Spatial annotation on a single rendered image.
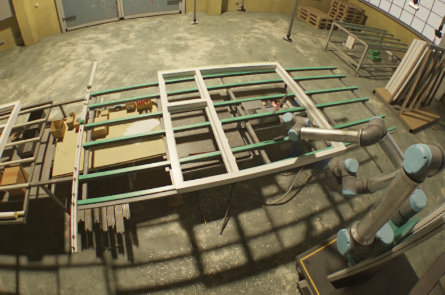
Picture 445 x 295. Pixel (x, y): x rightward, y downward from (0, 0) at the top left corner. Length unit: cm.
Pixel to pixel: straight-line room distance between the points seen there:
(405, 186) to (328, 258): 143
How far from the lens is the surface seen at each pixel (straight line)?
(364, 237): 124
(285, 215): 263
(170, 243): 239
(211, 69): 263
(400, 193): 103
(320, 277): 223
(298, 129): 166
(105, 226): 224
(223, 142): 179
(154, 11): 755
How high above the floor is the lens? 229
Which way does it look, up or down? 46 degrees down
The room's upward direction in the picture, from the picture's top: 7 degrees clockwise
